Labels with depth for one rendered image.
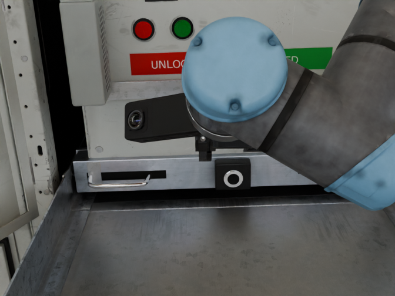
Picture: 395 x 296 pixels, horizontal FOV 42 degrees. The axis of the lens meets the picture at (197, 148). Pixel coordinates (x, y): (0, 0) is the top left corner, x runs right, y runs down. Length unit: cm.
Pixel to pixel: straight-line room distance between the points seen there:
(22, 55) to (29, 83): 4
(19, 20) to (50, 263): 35
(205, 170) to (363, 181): 51
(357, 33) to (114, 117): 51
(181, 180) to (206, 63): 54
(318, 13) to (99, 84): 35
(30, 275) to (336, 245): 43
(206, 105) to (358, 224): 53
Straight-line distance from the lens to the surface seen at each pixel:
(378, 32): 44
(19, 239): 95
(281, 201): 90
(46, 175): 88
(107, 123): 87
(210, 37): 37
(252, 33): 37
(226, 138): 48
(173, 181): 89
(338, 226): 84
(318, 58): 85
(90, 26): 71
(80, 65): 73
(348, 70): 42
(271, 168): 89
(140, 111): 58
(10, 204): 91
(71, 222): 86
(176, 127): 55
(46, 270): 76
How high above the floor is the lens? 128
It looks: 23 degrees down
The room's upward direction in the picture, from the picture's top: 2 degrees counter-clockwise
